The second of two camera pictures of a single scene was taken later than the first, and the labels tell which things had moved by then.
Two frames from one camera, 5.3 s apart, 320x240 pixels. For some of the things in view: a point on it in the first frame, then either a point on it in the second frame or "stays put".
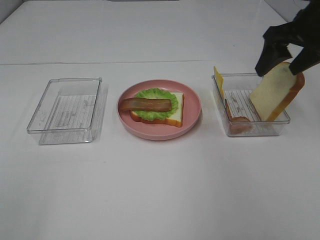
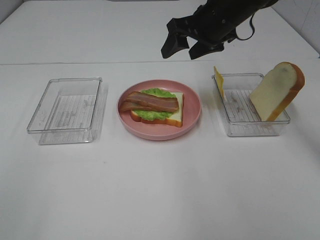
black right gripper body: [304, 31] -> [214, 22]
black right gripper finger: [273, 54] -> [173, 44]
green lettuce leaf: [157, 93] stays put
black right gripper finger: [308, 57] -> [201, 48]
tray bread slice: [275, 91] stays put
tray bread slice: [175, 119] stays put
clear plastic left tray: [68, 112] stays put
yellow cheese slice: [220, 81] stays put
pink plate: [191, 110] stays put
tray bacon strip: [240, 124] -> [155, 103]
